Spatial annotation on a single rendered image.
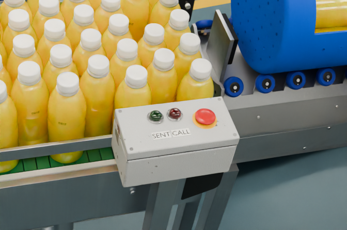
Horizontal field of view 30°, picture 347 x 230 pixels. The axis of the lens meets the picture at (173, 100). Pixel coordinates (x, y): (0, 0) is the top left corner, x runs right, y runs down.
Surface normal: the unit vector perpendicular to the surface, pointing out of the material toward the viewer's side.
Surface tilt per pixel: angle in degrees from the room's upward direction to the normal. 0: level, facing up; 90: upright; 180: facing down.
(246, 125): 71
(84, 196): 90
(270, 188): 0
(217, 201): 90
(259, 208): 0
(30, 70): 0
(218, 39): 90
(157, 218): 90
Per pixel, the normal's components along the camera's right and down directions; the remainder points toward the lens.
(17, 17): 0.14, -0.67
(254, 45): -0.95, 0.11
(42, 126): 0.68, 0.60
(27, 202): 0.28, 0.73
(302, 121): 0.30, 0.47
